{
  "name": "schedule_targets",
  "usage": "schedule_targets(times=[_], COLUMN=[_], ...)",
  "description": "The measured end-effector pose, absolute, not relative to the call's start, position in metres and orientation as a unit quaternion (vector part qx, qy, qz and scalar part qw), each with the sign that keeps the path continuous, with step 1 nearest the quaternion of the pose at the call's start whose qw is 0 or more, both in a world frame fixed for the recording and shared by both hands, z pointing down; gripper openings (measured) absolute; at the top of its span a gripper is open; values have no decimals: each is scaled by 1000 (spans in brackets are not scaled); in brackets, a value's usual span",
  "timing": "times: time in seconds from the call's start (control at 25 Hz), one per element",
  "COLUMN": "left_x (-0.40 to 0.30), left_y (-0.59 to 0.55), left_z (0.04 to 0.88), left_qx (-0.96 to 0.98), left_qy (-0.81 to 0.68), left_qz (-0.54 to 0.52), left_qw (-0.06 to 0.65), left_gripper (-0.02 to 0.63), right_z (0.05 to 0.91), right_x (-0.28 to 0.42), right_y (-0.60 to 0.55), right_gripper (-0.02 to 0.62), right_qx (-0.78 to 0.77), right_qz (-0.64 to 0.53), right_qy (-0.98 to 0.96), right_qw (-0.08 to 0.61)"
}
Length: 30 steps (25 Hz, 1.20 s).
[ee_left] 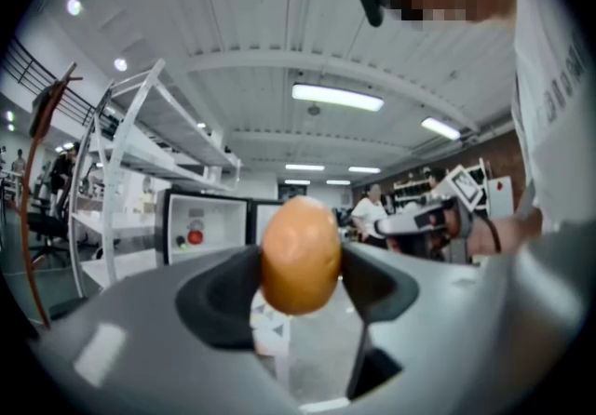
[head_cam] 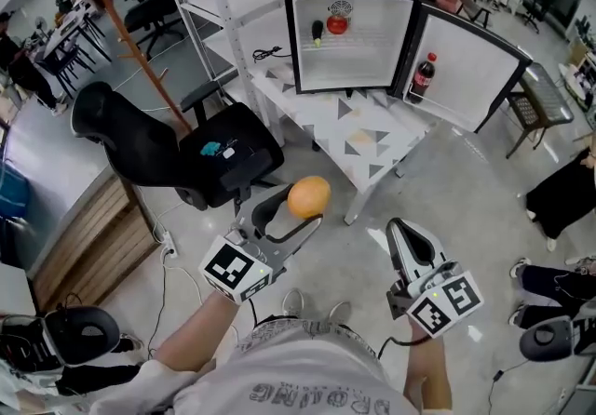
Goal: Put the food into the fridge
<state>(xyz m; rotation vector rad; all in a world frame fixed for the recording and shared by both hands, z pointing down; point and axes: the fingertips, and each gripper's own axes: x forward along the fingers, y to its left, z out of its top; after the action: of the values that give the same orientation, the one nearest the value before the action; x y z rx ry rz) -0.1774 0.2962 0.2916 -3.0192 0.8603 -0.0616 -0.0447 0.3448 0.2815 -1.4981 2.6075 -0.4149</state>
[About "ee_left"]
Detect person's white t-shirt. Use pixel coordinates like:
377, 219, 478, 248
505, 0, 596, 237

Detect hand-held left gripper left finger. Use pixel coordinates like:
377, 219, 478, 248
175, 245, 264, 352

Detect triangle patterned cloth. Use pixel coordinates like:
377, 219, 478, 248
250, 301, 299, 398

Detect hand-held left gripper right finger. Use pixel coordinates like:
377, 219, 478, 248
340, 243, 420, 326

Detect black wristband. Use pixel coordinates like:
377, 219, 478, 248
486, 217, 504, 254

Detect brown coat stand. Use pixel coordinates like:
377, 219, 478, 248
19, 61, 86, 331

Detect white cabinet with red mark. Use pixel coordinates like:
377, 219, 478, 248
487, 175, 515, 219

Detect wall shelves with items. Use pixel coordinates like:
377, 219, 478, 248
392, 178, 437, 214

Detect white metal shelf rack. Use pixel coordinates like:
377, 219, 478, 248
68, 58, 244, 299

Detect black office chair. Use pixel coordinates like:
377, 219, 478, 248
23, 196, 72, 266

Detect black balcony railing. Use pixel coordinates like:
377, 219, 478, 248
3, 35, 102, 126

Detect black head camera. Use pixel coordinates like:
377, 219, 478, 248
357, 0, 387, 29

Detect orange round bread food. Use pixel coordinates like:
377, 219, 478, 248
259, 195, 344, 316

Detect white mini fridge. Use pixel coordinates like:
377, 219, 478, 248
156, 188, 286, 267

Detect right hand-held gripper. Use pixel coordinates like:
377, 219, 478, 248
374, 165, 486, 243

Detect person's right forearm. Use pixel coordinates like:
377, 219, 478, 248
467, 207, 544, 257

